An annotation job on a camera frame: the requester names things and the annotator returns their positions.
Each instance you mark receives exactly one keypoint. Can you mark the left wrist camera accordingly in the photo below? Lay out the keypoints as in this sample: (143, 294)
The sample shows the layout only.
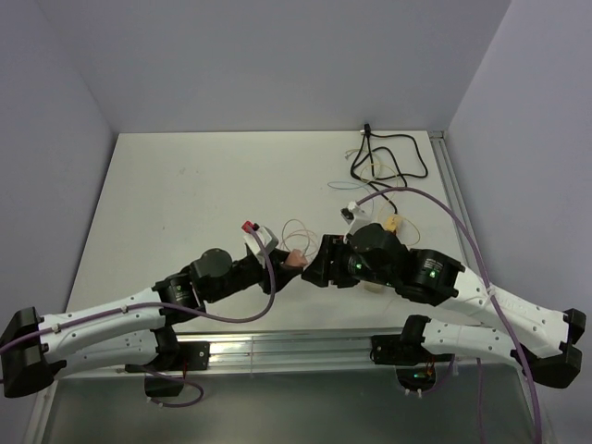
(259, 240)

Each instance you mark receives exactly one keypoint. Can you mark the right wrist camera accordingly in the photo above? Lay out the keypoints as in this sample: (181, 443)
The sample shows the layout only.
(355, 218)

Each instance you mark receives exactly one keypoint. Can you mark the aluminium right side rail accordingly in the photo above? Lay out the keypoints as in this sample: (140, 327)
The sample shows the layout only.
(457, 205)

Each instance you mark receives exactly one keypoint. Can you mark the beige red power strip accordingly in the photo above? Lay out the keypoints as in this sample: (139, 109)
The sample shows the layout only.
(374, 288)

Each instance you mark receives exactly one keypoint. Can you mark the yellow charger plug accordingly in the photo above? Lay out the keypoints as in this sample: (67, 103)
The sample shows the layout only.
(392, 223)

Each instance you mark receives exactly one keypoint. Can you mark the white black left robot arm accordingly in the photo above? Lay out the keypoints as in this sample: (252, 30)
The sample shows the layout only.
(37, 350)

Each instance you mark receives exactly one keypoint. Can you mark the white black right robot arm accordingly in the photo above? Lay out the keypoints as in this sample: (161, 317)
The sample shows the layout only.
(509, 330)

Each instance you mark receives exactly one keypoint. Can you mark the aluminium rail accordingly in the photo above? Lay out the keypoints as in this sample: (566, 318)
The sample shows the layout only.
(457, 205)
(282, 352)

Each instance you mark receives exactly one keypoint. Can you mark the aluminium front rail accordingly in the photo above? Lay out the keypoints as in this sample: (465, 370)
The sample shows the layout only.
(282, 352)

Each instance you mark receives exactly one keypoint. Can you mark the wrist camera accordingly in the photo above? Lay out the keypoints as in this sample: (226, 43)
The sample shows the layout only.
(355, 218)
(259, 240)

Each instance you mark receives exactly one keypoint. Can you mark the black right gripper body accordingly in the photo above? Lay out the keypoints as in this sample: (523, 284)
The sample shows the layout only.
(339, 252)

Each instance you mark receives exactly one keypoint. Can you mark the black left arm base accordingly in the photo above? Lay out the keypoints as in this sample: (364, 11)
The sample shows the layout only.
(166, 380)

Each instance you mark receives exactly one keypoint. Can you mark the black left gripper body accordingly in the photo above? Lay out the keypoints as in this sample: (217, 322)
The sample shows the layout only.
(260, 273)

